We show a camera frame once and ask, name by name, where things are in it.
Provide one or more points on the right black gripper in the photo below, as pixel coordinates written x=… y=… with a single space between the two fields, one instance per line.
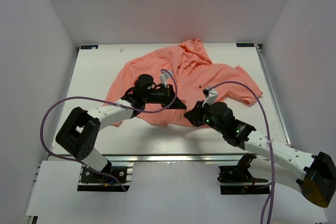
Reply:
x=194 y=116

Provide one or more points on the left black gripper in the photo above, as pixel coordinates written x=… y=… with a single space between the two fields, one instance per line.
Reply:
x=166 y=93

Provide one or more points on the salmon pink jacket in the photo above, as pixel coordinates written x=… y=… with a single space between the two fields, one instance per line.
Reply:
x=193 y=71

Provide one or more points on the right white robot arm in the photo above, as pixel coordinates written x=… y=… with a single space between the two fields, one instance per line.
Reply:
x=311 y=175

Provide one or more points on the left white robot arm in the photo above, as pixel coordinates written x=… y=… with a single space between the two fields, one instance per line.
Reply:
x=79 y=132

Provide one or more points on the right blue corner label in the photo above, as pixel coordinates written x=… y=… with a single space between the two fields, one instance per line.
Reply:
x=245 y=44

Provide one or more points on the blue corner label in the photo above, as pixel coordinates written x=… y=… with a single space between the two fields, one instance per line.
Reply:
x=89 y=47
x=245 y=44

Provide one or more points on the left blue corner label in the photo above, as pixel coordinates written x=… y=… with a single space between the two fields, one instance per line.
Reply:
x=89 y=47

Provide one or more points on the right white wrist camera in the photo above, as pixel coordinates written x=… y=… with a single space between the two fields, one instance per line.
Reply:
x=210 y=96

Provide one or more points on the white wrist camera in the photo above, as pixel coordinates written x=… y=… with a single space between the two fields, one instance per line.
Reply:
x=165 y=75
x=210 y=96

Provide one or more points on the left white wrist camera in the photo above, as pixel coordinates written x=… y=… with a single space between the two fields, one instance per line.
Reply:
x=165 y=75

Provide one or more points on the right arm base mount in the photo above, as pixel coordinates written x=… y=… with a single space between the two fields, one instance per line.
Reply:
x=237 y=179

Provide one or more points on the front aluminium rail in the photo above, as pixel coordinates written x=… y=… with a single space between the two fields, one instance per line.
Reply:
x=231 y=157

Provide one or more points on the aluminium rail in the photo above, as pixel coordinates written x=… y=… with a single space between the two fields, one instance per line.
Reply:
x=231 y=157
x=278 y=112

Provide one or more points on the right aluminium rail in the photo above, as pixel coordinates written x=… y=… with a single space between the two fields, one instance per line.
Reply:
x=278 y=112

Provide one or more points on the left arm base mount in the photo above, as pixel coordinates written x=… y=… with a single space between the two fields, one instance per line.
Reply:
x=119 y=180

